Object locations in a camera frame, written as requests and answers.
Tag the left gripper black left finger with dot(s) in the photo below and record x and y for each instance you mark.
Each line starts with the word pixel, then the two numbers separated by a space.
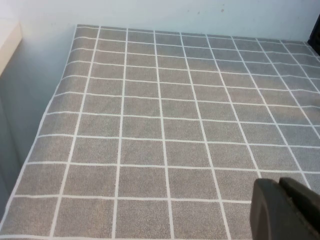
pixel 270 215

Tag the black plastic book stand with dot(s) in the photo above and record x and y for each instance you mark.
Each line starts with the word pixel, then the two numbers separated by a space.
pixel 315 40

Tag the grey checked tablecloth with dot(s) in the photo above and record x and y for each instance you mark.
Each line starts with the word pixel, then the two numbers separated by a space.
pixel 175 125

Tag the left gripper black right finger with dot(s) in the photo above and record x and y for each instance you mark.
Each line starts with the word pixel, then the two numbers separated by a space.
pixel 305 205

